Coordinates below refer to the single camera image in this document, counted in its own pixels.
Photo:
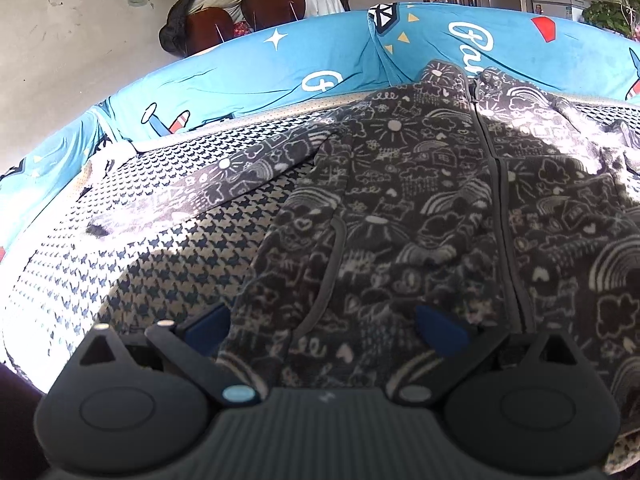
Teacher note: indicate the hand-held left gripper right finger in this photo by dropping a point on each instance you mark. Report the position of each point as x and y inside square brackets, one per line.
[440, 330]

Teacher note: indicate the grey patterned fleece jacket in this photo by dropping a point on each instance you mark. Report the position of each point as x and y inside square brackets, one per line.
[425, 200]

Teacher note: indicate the red floral cloth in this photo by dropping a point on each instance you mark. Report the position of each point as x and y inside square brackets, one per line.
[242, 30]

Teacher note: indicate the blue printed sofa cover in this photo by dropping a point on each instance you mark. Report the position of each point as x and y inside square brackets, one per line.
[225, 75]

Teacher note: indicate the dining table with white cloth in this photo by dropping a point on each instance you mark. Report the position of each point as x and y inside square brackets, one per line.
[322, 5]

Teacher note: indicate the brown wooden chair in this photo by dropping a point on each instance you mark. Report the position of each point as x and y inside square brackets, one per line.
[207, 30]
[275, 5]

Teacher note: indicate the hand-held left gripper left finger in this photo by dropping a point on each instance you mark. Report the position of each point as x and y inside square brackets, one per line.
[207, 327]

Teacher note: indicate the houndstooth sofa seat cover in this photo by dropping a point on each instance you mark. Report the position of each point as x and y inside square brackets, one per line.
[150, 270]

